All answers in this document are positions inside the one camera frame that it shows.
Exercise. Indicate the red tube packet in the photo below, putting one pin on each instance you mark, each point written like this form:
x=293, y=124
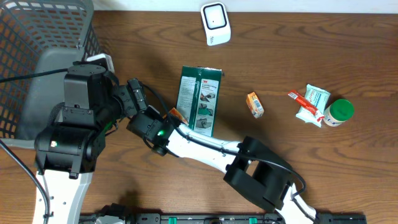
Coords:
x=304, y=104

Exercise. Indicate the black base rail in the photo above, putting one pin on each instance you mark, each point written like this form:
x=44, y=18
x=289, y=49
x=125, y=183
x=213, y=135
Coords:
x=115, y=213

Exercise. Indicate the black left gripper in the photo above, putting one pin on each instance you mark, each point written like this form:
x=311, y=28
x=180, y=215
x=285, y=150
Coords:
x=135, y=104

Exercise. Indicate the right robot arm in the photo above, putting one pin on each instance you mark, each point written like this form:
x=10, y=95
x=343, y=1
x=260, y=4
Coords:
x=250, y=168

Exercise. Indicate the green lid small jar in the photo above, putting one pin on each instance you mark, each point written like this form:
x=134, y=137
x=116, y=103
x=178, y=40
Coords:
x=338, y=112

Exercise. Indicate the green 3M package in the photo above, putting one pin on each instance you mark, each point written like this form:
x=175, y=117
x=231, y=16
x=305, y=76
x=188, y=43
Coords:
x=197, y=99

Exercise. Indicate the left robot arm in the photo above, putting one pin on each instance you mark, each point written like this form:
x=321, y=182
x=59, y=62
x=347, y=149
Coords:
x=67, y=150

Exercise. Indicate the dark grey plastic basket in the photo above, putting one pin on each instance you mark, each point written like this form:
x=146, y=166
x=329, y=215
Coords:
x=39, y=40

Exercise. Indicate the orange small box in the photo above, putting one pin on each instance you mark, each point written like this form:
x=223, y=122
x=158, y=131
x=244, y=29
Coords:
x=254, y=105
x=178, y=115

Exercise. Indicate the white barcode scanner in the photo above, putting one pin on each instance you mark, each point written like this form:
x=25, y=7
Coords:
x=215, y=23

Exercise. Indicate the mint green wipes packet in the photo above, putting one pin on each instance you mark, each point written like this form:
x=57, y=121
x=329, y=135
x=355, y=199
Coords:
x=317, y=97

